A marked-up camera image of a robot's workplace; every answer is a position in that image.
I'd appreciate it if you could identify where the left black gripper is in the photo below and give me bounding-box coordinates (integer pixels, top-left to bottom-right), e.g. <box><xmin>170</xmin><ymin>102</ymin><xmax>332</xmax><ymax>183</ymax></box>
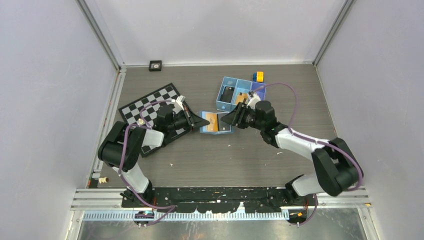
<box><xmin>167</xmin><ymin>106</ymin><xmax>209</xmax><ymax>132</ymax></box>

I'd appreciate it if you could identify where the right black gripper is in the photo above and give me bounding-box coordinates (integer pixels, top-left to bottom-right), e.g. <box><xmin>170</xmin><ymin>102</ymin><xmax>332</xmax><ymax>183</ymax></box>
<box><xmin>221</xmin><ymin>102</ymin><xmax>265</xmax><ymax>131</ymax></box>

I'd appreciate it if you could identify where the light blue card holder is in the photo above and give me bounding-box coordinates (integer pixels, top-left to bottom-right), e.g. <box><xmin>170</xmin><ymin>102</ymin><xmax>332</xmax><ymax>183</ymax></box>
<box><xmin>199</xmin><ymin>111</ymin><xmax>234</xmax><ymax>135</ymax></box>

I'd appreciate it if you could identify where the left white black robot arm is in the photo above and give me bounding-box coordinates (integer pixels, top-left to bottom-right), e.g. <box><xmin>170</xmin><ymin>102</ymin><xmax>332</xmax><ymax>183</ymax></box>
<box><xmin>97</xmin><ymin>103</ymin><xmax>210</xmax><ymax>207</ymax></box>

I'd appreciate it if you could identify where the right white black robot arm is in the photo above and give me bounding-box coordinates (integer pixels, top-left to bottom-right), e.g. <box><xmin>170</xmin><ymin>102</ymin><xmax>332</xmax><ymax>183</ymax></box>
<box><xmin>221</xmin><ymin>100</ymin><xmax>364</xmax><ymax>205</ymax></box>

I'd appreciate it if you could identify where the black card in tray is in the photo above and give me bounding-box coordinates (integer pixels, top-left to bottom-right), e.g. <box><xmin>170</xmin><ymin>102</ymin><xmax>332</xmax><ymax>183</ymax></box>
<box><xmin>219</xmin><ymin>86</ymin><xmax>234</xmax><ymax>103</ymax></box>

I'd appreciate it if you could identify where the blue three-compartment organizer tray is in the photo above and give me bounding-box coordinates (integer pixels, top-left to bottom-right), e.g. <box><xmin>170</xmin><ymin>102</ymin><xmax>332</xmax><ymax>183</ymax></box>
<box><xmin>215</xmin><ymin>76</ymin><xmax>266</xmax><ymax>112</ymax></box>

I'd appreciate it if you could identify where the blue yellow toy block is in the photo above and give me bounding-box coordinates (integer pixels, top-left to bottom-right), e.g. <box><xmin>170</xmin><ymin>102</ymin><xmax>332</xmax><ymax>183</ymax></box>
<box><xmin>252</xmin><ymin>71</ymin><xmax>264</xmax><ymax>83</ymax></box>

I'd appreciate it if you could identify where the black white chessboard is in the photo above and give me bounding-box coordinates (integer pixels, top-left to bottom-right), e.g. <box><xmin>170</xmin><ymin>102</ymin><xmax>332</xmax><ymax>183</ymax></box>
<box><xmin>118</xmin><ymin>82</ymin><xmax>202</xmax><ymax>158</ymax></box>

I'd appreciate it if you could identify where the small black square device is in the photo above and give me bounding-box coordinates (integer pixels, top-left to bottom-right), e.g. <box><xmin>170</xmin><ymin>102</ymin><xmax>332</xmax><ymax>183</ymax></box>
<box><xmin>148</xmin><ymin>60</ymin><xmax>163</xmax><ymax>72</ymax></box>

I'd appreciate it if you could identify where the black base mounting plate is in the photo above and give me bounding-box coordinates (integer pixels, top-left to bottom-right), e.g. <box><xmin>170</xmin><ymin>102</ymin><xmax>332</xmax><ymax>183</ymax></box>
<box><xmin>120</xmin><ymin>186</ymin><xmax>315</xmax><ymax>214</ymax></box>

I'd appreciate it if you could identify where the cream chess piece on floor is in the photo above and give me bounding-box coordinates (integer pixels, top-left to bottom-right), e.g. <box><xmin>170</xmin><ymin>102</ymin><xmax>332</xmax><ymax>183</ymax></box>
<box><xmin>98</xmin><ymin>177</ymin><xmax>109</xmax><ymax>184</ymax></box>

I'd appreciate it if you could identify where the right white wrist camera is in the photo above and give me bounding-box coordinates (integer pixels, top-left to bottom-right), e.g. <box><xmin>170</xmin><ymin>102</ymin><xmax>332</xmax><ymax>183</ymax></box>
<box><xmin>247</xmin><ymin>91</ymin><xmax>261</xmax><ymax>110</ymax></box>

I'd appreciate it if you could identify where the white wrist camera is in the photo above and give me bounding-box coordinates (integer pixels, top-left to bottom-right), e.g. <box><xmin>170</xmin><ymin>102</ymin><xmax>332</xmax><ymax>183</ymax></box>
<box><xmin>171</xmin><ymin>95</ymin><xmax>185</xmax><ymax>114</ymax></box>
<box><xmin>247</xmin><ymin>91</ymin><xmax>261</xmax><ymax>110</ymax></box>

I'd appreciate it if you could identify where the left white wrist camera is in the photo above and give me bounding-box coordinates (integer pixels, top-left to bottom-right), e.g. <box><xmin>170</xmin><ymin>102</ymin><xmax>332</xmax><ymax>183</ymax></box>
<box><xmin>171</xmin><ymin>95</ymin><xmax>185</xmax><ymax>114</ymax></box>

